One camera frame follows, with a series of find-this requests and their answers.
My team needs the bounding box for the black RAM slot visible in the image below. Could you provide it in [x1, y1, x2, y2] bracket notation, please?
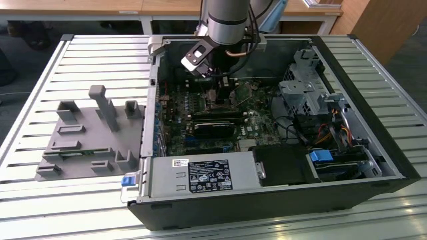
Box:
[191, 117, 247, 124]
[191, 112, 247, 118]

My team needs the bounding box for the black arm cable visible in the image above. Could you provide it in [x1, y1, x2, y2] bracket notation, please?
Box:
[247, 6, 263, 52]

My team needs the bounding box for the green motherboard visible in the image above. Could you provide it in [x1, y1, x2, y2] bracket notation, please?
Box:
[157, 77, 285, 157]

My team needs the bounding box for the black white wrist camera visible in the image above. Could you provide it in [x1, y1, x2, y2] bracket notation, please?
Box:
[181, 39, 218, 77]

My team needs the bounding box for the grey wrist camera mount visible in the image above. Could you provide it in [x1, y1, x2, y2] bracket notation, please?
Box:
[242, 33, 269, 53]

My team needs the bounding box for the blue case latch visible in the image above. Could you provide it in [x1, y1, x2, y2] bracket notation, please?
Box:
[122, 174, 138, 188]

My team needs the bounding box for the wooden desk white frame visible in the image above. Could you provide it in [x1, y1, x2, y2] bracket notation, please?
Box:
[0, 0, 345, 36]

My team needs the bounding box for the metal socket cover frame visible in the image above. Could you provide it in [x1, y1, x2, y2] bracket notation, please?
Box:
[229, 82, 258, 106]

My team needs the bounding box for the perforated metal drive cage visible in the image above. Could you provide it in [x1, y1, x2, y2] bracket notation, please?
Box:
[278, 49, 356, 118]

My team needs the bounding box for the grey power supply unit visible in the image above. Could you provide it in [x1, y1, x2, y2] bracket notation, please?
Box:
[146, 151, 265, 200]

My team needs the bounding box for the black plastic shroud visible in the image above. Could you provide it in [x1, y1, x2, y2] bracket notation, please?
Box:
[251, 144, 322, 187]

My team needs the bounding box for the yellow red wire bundle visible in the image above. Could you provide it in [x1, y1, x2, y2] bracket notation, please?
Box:
[313, 124, 356, 146]

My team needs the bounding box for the black graphics card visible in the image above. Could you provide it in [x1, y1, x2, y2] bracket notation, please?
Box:
[193, 121, 239, 140]

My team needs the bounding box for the wooden cabinet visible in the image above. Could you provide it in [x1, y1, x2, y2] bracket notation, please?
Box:
[330, 0, 427, 66]

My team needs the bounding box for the green RAM stick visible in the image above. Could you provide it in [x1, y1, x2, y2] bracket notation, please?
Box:
[59, 148, 114, 158]

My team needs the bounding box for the black cable bundle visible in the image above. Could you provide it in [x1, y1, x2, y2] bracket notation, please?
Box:
[275, 115, 314, 146]

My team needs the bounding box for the grey parts rack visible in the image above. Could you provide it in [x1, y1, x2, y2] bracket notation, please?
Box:
[34, 84, 149, 183]

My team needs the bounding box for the black PC case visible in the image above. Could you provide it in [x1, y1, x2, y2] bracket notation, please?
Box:
[126, 33, 422, 231]

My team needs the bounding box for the hard disk in blue carrier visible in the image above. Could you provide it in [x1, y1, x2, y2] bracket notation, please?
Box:
[309, 149, 369, 182]

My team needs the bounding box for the silver finned heat sink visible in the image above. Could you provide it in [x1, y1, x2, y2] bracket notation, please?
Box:
[239, 139, 258, 152]

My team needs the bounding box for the CPU socket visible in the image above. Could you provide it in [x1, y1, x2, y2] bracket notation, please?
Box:
[206, 91, 237, 111]

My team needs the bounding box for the dark chair base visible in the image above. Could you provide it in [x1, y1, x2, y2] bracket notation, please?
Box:
[6, 21, 55, 52]

